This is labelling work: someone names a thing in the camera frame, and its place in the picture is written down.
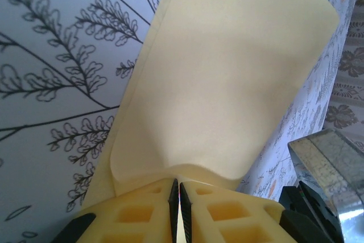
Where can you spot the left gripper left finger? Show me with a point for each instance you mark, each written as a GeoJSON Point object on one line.
{"type": "Point", "coordinates": [136, 214]}

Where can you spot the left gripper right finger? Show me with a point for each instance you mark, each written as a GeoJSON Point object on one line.
{"type": "Point", "coordinates": [227, 220]}

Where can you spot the yellow cloth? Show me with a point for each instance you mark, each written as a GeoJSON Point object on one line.
{"type": "Point", "coordinates": [213, 83]}

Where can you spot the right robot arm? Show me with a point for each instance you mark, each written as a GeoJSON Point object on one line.
{"type": "Point", "coordinates": [321, 228]}

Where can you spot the long aluminium frame rail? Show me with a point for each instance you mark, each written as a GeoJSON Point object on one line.
{"type": "Point", "coordinates": [327, 163]}

